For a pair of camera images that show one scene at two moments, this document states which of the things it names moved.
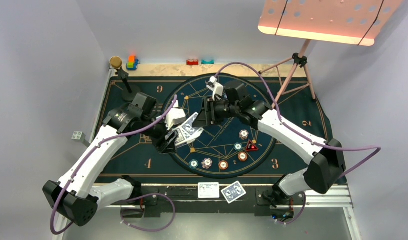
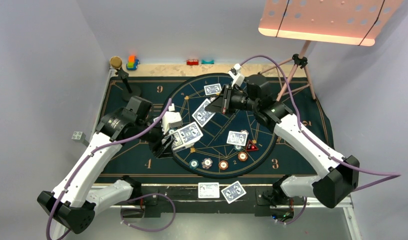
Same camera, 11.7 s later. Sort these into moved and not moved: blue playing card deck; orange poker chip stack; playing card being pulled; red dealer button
Moved: playing card being pulled; blue playing card deck
Not moved: orange poker chip stack; red dealer button
